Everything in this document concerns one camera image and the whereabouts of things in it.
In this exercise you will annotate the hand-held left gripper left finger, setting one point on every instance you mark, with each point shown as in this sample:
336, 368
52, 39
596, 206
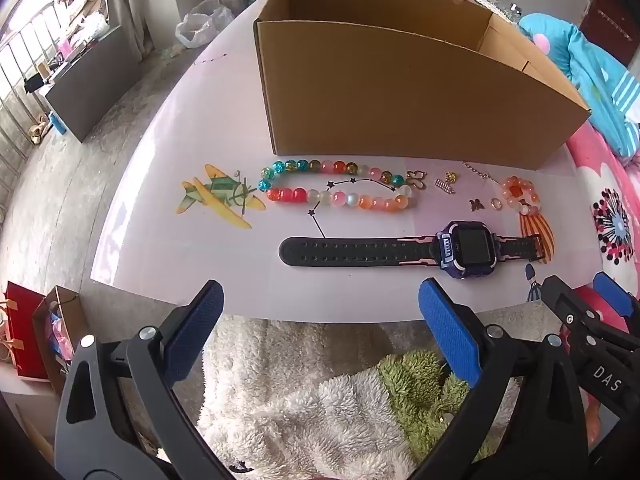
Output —
200, 330

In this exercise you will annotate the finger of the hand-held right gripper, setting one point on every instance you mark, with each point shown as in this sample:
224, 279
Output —
615, 292
567, 305

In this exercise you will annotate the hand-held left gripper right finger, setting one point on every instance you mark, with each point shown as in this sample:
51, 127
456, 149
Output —
450, 330

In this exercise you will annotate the purple black smart watch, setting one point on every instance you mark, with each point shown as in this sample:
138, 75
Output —
465, 247

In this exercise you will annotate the brown cardboard box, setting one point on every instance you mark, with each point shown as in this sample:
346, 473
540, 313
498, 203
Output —
400, 100

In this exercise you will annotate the green fluffy cloth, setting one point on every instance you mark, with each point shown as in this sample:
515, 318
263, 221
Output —
415, 375

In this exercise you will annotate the pink floral blanket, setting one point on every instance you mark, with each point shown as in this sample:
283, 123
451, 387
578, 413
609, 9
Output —
600, 185

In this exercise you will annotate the white fluffy cloth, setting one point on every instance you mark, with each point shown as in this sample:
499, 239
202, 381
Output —
300, 410

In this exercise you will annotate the brown paper bag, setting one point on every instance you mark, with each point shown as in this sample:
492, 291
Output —
65, 300

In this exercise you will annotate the gold bar charm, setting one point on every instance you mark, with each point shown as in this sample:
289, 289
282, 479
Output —
442, 186

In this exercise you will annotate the gold butterfly pendant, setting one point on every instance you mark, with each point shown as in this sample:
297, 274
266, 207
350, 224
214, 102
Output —
412, 177

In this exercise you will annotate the red paper bag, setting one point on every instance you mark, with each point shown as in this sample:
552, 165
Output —
25, 340

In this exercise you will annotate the blue blanket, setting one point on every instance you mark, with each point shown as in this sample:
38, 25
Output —
590, 60

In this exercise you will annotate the small blue container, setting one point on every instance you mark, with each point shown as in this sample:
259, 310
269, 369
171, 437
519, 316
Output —
58, 125

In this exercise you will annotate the grey cabinet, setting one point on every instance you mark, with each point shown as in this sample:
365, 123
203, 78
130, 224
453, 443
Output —
95, 90

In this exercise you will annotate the dark red door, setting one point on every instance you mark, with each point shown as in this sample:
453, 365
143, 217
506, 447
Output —
607, 25

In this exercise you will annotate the white plastic bag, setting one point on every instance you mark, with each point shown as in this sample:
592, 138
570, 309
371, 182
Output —
200, 25

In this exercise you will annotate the grey curtain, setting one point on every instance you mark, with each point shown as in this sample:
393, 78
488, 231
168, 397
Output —
130, 5

